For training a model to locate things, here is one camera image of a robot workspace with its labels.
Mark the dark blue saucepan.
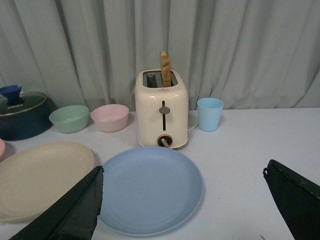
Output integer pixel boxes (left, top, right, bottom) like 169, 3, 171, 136
0, 99, 57, 141

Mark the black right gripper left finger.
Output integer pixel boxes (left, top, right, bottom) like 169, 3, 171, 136
11, 166, 104, 240

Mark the cream plastic plate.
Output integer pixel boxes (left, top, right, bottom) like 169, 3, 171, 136
0, 141, 95, 223

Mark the pink plastic bowl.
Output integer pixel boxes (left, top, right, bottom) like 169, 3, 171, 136
91, 104, 129, 133

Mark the glass pot lid blue knob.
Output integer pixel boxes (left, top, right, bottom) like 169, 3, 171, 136
0, 85, 48, 117

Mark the pink plastic plate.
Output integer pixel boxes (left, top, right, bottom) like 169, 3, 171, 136
0, 139, 6, 162

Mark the cream two-slot toaster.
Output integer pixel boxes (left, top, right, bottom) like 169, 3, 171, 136
135, 69, 189, 149

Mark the light blue plastic cup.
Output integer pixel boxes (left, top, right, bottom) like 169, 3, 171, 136
197, 97, 224, 132

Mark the blue plastic plate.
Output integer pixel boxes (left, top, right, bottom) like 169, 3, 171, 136
99, 146, 204, 237

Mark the toasted bread slice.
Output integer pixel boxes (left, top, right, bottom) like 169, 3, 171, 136
160, 50, 172, 87

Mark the green plastic bowl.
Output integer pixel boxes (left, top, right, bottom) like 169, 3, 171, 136
49, 105, 90, 134

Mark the grey-green curtain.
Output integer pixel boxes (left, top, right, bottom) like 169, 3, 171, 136
0, 0, 320, 110

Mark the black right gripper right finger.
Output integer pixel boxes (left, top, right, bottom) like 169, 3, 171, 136
263, 159, 320, 240

